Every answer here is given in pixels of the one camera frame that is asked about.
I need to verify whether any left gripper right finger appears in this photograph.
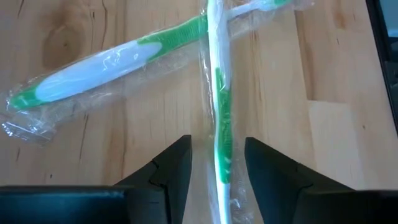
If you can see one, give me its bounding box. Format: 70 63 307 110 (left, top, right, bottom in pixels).
244 136 398 224

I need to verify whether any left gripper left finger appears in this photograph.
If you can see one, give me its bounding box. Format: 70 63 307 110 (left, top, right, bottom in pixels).
0 134 193 224

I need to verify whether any green toothbrush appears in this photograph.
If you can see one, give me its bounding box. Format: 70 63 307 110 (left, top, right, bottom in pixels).
0 0 315 146
198 0 254 224

